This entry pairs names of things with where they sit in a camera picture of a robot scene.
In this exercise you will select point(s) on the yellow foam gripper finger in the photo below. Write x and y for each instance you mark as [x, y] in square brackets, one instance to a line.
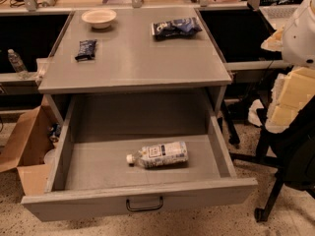
[274, 42]
[290, 94]

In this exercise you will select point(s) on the blue label plastic bottle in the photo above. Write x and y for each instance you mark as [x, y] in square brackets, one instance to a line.
[159, 155]

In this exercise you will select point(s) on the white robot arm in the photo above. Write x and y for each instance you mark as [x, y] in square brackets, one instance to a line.
[296, 41]

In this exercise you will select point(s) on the grey cabinet counter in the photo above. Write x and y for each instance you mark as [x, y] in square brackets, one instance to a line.
[127, 57]

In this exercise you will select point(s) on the grey open top drawer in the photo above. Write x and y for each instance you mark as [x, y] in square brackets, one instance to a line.
[90, 175]

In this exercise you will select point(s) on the clear water bottle on shelf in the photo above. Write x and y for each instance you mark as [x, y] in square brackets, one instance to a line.
[18, 64]

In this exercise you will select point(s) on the silver laptop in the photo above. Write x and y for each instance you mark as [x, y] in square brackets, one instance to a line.
[277, 15]

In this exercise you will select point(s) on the black office chair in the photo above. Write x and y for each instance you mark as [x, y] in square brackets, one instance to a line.
[291, 151]

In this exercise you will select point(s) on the blue chip bag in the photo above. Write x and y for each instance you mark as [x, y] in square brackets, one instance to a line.
[175, 28]

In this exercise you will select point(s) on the white ceramic bowl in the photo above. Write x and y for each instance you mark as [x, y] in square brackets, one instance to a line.
[99, 18]

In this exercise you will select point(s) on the small dark blue snack packet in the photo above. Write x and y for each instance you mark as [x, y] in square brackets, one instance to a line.
[86, 50]

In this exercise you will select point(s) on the brown cardboard box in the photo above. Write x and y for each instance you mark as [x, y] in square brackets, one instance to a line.
[27, 146]

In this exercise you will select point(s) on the black drawer handle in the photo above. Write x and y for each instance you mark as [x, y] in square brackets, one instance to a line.
[138, 204]

